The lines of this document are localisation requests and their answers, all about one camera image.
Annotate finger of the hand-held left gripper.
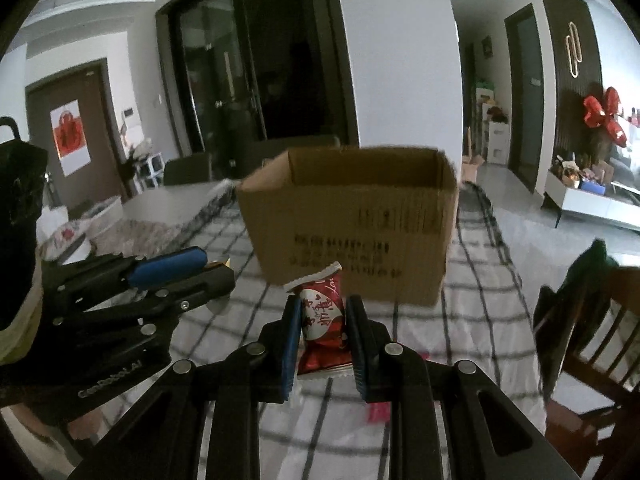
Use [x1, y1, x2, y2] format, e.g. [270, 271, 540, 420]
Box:
[42, 246, 208, 306]
[82, 266, 236, 331]

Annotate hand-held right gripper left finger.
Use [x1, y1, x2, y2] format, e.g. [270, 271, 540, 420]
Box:
[65, 296, 303, 480]

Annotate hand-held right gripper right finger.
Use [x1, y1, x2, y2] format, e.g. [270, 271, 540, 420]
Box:
[346, 295, 581, 480]

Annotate red white snack packet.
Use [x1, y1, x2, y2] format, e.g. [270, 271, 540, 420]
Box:
[284, 261, 353, 378]

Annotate brown cardboard box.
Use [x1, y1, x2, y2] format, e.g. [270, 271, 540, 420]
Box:
[235, 145, 459, 308]

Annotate person's left forearm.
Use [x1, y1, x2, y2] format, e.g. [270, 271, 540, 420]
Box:
[0, 402, 96, 480]

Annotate floral table mat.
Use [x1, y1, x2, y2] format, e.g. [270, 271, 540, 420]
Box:
[90, 217, 201, 261]

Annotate checked white tablecloth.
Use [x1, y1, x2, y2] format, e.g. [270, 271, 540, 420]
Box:
[65, 182, 548, 480]

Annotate small white cube shelf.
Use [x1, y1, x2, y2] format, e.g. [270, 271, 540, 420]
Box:
[134, 152, 165, 192]

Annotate grey dining chair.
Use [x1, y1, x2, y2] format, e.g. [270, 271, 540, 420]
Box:
[163, 152, 213, 186]
[240, 135, 342, 181]

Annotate white floral kitchen appliance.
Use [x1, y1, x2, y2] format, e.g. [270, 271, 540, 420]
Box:
[37, 199, 123, 263]

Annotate brown entrance door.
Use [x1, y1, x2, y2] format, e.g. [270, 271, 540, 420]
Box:
[25, 58, 128, 211]

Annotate red white door poster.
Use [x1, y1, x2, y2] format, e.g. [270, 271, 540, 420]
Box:
[50, 100, 92, 177]

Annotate dark jacket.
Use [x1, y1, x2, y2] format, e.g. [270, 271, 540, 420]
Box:
[532, 239, 621, 406]

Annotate dark glass sliding door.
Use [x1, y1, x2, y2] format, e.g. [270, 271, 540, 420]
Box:
[156, 0, 360, 181]

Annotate white hallway shelf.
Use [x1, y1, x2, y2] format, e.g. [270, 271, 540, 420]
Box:
[474, 80, 511, 165]

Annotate brown wooden chair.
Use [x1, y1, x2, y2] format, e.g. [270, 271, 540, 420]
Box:
[542, 265, 640, 476]

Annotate white low cabinet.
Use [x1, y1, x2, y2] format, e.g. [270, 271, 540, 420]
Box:
[544, 167, 640, 233]

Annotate white ceiling air vent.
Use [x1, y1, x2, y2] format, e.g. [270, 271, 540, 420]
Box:
[37, 0, 156, 13]

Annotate dark interior door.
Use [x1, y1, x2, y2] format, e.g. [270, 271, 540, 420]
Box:
[504, 4, 546, 193]

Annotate red foil balloons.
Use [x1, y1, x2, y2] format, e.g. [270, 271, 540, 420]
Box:
[582, 86, 630, 148]

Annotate looped wall lamp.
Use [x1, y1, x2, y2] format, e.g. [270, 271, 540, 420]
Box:
[565, 22, 583, 78]

